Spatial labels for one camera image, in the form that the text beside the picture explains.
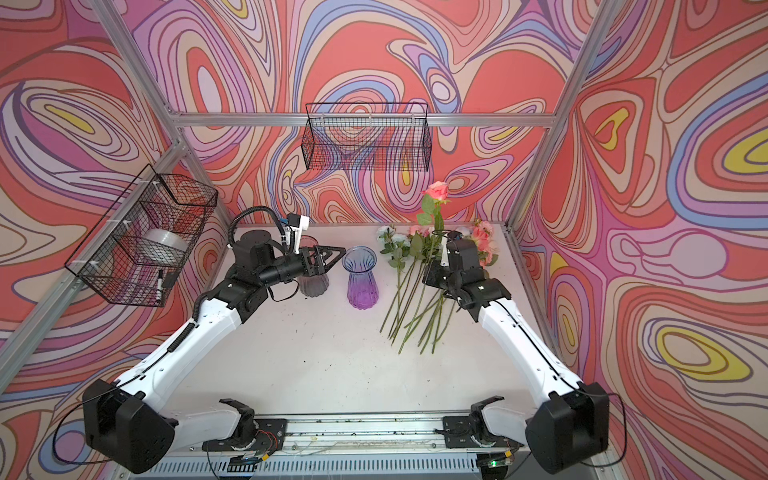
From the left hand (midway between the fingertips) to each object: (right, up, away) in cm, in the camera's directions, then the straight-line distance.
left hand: (340, 252), depth 70 cm
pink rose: (+26, +16, +10) cm, 32 cm away
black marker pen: (-44, -10, +1) cm, 45 cm away
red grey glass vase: (-13, -11, +24) cm, 30 cm away
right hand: (+22, -6, +10) cm, 25 cm away
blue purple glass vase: (+3, -14, +32) cm, 35 cm away
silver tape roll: (-44, +4, +3) cm, 44 cm away
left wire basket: (-52, 0, +3) cm, 52 cm away
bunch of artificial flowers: (+22, 0, +38) cm, 43 cm away
